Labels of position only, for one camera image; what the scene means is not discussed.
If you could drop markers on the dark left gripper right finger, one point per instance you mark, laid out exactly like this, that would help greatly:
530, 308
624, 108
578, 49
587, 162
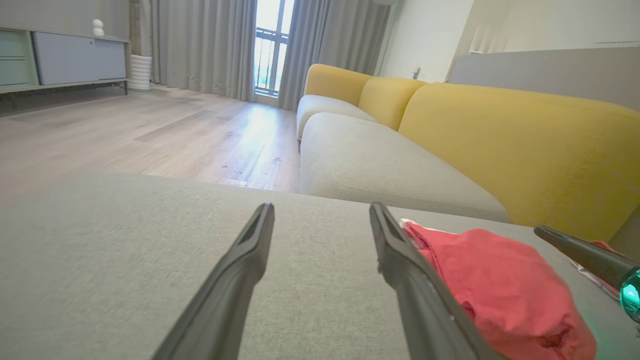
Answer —
425, 310

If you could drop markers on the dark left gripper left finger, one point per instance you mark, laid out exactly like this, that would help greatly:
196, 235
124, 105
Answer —
225, 300

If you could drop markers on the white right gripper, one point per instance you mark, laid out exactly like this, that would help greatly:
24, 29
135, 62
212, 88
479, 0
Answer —
632, 295

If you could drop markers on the red basketball jersey white sleeves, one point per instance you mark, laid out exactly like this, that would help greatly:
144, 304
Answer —
500, 290

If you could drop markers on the long yellow sofa back cushion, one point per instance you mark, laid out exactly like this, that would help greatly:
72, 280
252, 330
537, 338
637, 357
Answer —
525, 150

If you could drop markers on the large grey sofa seat cushion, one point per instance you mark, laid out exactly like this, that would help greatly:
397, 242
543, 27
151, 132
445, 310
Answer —
380, 170

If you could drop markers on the grey sofa back panel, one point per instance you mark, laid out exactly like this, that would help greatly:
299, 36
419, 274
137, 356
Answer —
550, 75

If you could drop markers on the short yellow sofa back cushion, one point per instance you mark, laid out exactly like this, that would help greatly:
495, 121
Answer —
335, 82
390, 100

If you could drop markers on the small grey sofa seat cushion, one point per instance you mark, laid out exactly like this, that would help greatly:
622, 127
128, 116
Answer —
325, 107

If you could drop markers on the white ribbed cylinder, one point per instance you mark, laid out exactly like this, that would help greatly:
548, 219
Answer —
140, 72

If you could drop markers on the balcony window with railing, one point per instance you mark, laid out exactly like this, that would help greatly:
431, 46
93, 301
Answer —
272, 50

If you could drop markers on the grey curtain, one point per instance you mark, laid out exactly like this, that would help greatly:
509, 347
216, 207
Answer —
200, 45
325, 40

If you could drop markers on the grey tv cabinet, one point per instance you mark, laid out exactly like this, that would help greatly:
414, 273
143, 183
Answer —
75, 60

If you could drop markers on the small white figurine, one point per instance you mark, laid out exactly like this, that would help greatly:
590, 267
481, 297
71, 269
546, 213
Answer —
98, 27

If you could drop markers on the small wall socket plug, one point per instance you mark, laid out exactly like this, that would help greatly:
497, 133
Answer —
416, 73

